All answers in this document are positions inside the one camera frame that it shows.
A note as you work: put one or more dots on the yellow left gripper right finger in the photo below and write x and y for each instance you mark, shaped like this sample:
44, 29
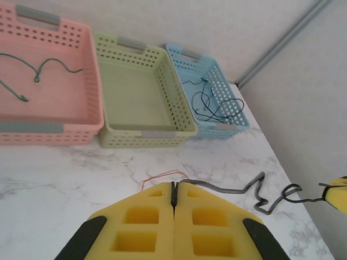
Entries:
211, 216

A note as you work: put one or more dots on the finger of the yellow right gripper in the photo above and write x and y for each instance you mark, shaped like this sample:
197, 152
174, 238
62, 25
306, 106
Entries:
337, 199
340, 181

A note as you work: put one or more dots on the aluminium frame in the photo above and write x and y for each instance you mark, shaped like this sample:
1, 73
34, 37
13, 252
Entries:
283, 40

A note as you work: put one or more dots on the pale green perforated plastic basket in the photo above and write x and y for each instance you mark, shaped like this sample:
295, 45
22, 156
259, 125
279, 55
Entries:
135, 94

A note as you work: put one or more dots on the blue perforated plastic basket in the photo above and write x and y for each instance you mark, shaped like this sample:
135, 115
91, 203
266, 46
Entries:
189, 70

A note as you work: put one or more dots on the pink perforated plastic basket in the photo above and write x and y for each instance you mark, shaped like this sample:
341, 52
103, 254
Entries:
54, 94

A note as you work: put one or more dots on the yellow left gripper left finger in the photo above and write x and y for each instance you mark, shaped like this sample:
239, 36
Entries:
141, 216

